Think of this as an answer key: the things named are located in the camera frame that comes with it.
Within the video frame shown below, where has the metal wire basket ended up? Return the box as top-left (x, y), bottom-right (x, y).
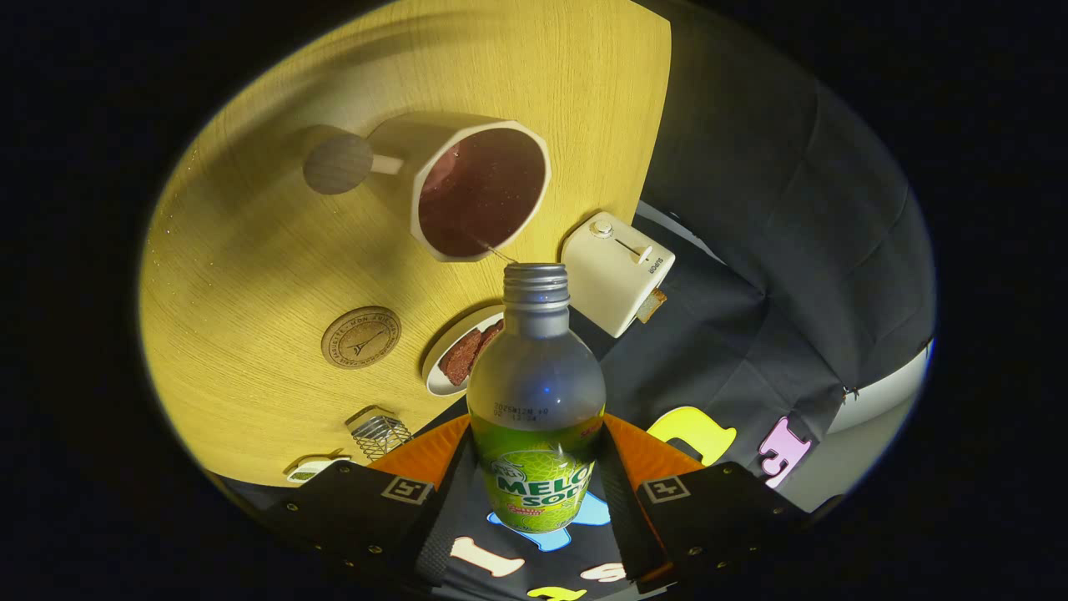
top-left (345, 406), bottom-right (415, 462)

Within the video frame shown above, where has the black backdrop cloth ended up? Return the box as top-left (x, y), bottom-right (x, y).
top-left (209, 0), bottom-right (937, 601)

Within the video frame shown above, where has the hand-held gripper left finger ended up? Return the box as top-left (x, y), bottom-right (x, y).
top-left (225, 415), bottom-right (478, 589)

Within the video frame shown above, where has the silver green juice bottle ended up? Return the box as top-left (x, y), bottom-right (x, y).
top-left (466, 263), bottom-right (607, 535)

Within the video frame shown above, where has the juice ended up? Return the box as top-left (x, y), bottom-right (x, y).
top-left (419, 129), bottom-right (547, 266)

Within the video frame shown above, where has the white plate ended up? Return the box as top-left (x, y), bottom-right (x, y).
top-left (421, 305), bottom-right (506, 397)

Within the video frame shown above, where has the white toaster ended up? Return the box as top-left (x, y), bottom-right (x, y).
top-left (560, 211), bottom-right (677, 339)

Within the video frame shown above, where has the wooden table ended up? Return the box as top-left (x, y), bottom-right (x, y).
top-left (138, 0), bottom-right (673, 489)

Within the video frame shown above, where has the white divided dish with beans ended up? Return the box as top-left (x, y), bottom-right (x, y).
top-left (286, 455), bottom-right (353, 485)

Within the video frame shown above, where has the beige cup with round handle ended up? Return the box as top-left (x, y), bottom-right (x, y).
top-left (302, 113), bottom-right (552, 264)

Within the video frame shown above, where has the round wooden coaster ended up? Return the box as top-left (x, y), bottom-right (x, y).
top-left (320, 306), bottom-right (402, 370)

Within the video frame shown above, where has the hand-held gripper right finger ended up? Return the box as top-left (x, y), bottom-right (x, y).
top-left (592, 415), bottom-right (810, 593)

